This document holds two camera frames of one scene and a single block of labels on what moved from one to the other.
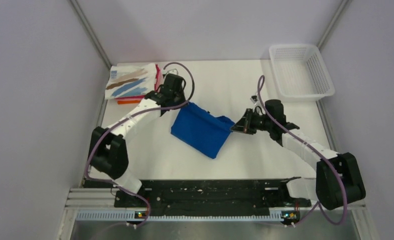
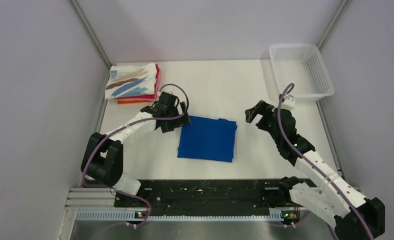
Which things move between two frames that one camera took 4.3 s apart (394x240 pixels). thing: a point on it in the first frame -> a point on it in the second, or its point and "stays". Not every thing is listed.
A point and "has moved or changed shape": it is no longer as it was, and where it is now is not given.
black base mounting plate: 267,194 stays
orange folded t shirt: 125,102 stays
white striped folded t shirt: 130,80 stays
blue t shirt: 201,130 has moved or changed shape
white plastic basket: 301,73 stays
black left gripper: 183,98 -> 180,122
